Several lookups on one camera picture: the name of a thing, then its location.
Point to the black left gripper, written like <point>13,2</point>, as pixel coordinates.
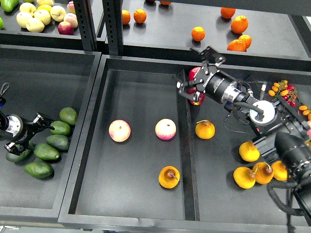
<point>23,131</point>

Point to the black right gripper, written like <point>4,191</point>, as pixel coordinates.
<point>221,86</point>

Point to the green avocado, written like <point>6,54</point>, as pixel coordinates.
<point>46,152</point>
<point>68,115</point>
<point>61,128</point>
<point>58,141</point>
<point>38,169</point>
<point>18,158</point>

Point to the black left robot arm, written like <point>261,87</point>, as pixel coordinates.
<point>3,126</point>

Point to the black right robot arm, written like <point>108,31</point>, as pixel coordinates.
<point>216,130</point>

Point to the green avocado bottom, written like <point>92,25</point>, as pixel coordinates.
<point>38,169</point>

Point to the green avocado top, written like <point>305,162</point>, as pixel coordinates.
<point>68,115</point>

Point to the bright red apple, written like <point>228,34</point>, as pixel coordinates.
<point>193,72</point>

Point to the dark red apple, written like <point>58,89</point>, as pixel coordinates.
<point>200,99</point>

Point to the orange centre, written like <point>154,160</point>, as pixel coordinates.
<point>198,33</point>

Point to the orange lowest right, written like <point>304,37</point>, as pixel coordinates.
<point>237,45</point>

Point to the black left tray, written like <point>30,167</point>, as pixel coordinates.
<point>41,81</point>

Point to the orange lower right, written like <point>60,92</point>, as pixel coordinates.
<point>246,39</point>

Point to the large orange right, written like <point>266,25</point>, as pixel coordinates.
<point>239,24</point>

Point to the pink apple right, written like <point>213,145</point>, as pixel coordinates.
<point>165,129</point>

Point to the pink apple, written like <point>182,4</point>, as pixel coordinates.
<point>119,130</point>
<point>165,129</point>

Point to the orange top right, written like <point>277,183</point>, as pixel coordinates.
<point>227,13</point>

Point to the orange far left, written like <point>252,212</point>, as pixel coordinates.
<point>126,17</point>

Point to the pink apple left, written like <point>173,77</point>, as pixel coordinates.
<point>119,130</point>

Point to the cherry tomato bunch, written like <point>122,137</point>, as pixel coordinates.
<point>287,91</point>

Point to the yellow apple lower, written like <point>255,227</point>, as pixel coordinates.
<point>35,25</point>

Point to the red apple on shelf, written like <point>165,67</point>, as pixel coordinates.
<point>65,28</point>

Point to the orange cherry tomatoes small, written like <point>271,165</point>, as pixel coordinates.
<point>305,112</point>

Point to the yellow apple left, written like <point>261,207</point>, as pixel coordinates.
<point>22,18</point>

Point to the yellow apple middle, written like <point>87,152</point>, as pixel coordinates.
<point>43,15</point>

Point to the pink peach right edge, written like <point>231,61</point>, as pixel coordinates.
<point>309,133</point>

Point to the black shelf post right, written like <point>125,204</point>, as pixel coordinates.
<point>113,23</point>

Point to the black shelf post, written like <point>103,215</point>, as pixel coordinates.
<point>113,23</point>
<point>85,23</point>

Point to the black shelf post left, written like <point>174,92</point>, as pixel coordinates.
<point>85,23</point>

